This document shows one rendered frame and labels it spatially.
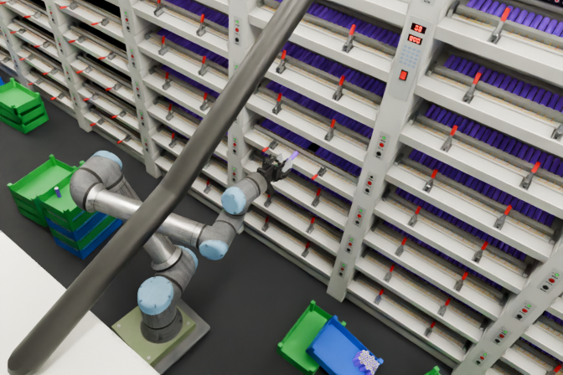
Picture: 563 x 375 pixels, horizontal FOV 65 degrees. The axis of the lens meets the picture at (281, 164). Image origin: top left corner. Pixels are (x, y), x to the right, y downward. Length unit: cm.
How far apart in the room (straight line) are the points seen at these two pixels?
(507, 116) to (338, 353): 134
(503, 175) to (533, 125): 20
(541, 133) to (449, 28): 40
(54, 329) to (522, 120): 134
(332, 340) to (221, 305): 58
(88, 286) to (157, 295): 163
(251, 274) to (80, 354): 211
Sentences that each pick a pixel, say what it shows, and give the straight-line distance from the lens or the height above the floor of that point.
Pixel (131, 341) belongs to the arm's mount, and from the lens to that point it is 226.
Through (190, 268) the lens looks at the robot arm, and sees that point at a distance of 215.
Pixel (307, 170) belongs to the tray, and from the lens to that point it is 197.
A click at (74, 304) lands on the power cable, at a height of 177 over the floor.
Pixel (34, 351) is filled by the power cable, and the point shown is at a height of 175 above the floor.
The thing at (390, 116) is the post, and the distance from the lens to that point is 161.
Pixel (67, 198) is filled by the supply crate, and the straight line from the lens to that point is 254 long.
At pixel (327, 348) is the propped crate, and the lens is 227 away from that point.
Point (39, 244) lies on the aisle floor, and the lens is 282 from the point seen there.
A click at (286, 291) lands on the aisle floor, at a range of 247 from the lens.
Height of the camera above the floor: 210
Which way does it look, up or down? 43 degrees down
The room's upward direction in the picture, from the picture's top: 7 degrees clockwise
